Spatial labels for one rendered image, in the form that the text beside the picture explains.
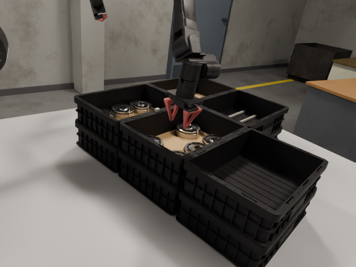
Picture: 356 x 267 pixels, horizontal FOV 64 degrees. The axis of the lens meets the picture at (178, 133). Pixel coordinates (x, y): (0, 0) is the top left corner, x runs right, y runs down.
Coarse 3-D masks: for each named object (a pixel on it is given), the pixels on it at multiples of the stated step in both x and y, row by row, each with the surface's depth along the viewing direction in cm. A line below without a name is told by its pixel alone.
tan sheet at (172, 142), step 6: (168, 132) 119; (174, 132) 119; (204, 132) 123; (162, 138) 113; (168, 138) 114; (174, 138) 115; (180, 138) 115; (198, 138) 117; (168, 144) 110; (174, 144) 110; (180, 144) 111; (180, 150) 106
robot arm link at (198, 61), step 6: (186, 60) 80; (192, 60) 80; (198, 60) 82; (186, 66) 79; (192, 66) 79; (198, 66) 79; (204, 66) 82; (180, 72) 82; (186, 72) 80; (192, 72) 80; (198, 72) 80; (204, 72) 83; (186, 78) 81; (192, 78) 80; (198, 78) 82
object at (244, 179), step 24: (240, 144) 105; (264, 144) 105; (216, 168) 98; (240, 168) 101; (264, 168) 103; (288, 168) 101; (312, 168) 96; (192, 192) 82; (216, 192) 77; (264, 192) 90; (288, 192) 91; (312, 192) 94; (216, 216) 78; (240, 216) 74; (288, 216) 79; (264, 240) 70
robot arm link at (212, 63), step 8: (192, 40) 79; (192, 48) 78; (200, 48) 80; (184, 56) 81; (192, 56) 82; (200, 56) 83; (208, 56) 85; (208, 64) 83; (216, 64) 85; (208, 72) 83; (216, 72) 85
